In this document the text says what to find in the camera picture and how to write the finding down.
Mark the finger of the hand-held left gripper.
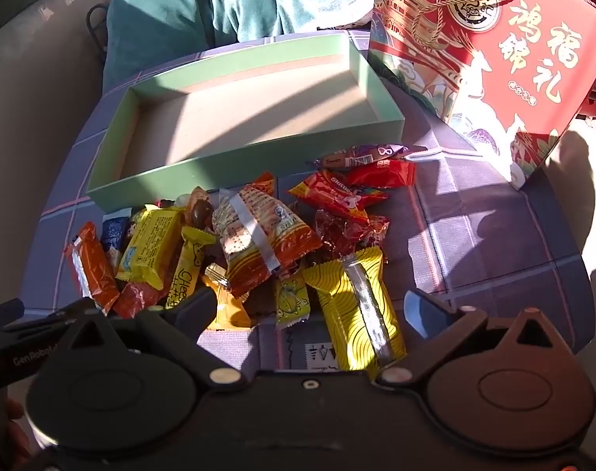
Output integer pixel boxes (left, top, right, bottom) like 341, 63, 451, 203
4, 299, 100, 335
0, 298, 25, 327

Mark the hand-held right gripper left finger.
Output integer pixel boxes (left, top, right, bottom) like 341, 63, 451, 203
65, 287, 247, 389

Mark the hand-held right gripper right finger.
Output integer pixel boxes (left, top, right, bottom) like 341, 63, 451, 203
377, 289, 555, 386

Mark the long yellow stick packet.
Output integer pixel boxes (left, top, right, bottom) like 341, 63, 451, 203
165, 226, 218, 311

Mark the red snack packet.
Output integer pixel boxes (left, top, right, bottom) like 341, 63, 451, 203
112, 279, 168, 319

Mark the yellow wavy-line packet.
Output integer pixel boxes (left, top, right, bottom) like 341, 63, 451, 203
302, 245, 408, 371

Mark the yellow cake packet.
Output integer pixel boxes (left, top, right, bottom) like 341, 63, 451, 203
115, 205, 186, 291

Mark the orange striped cracker packet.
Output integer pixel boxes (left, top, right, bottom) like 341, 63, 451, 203
211, 172, 324, 300

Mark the small yellow lemon packet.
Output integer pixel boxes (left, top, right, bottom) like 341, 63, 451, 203
273, 275, 312, 330

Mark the blue white snack packet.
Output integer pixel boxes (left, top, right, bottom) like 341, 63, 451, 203
99, 213, 132, 268

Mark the small red packet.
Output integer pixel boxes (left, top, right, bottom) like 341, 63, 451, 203
347, 159, 417, 190

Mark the purple candy stick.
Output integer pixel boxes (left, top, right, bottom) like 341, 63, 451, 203
305, 144, 429, 170

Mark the green cardboard box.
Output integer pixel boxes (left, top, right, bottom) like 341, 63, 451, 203
85, 31, 407, 212

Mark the person's left hand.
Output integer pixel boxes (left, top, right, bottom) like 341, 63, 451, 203
4, 396, 37, 460

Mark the flat orange packet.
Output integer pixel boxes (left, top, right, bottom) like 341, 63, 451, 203
200, 275, 252, 332

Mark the small gold candy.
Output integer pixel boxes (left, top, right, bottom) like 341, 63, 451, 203
204, 262, 230, 288

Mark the orange white round snack packet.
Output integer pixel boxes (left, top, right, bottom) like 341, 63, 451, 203
183, 186, 215, 231

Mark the red wrapped candy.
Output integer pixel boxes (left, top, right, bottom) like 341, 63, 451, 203
314, 208, 372, 261
367, 213, 392, 251

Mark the purple plaid tablecloth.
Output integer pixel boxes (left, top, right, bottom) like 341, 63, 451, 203
20, 29, 596, 372

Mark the red rainbow candy packet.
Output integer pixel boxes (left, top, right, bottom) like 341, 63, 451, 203
287, 169, 389, 226

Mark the red gift bag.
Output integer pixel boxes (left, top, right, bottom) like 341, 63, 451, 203
367, 0, 596, 192

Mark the teal velvet cloth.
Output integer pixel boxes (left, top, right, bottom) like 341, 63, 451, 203
102, 0, 383, 95

